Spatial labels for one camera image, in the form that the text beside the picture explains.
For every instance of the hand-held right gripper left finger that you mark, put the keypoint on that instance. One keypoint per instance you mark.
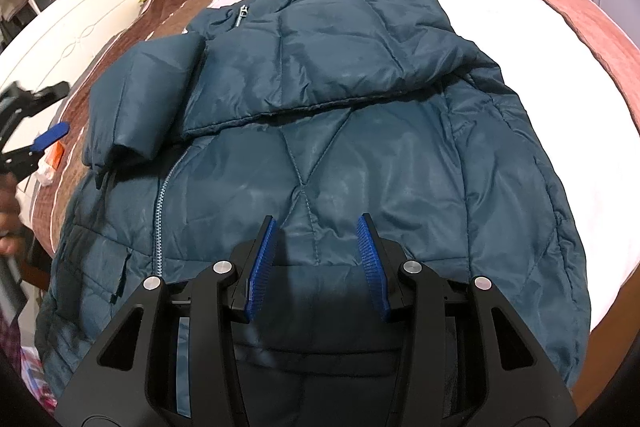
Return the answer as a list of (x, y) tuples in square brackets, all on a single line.
[(262, 267)]

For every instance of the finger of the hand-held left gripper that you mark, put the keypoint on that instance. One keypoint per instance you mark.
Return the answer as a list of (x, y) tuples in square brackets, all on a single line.
[(37, 94), (52, 133)]

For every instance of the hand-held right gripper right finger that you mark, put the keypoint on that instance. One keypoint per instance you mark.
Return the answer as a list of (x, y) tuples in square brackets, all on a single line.
[(372, 267)]

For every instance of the teal puffer jacket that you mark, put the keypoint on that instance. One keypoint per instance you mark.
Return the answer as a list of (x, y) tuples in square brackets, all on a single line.
[(350, 147)]

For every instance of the person's left hand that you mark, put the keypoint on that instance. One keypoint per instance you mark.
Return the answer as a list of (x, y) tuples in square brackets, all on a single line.
[(7, 212)]

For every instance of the orange packet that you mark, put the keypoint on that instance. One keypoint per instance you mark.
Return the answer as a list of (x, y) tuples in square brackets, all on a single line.
[(56, 155)]

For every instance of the white bed headboard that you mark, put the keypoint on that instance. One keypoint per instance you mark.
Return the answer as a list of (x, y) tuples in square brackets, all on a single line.
[(65, 22)]

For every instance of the pink patterned cloth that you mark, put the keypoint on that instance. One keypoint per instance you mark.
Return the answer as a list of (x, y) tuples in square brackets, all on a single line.
[(30, 372)]

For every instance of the striped patchwork bedspread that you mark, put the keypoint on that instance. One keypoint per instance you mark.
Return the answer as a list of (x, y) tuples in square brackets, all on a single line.
[(540, 57)]

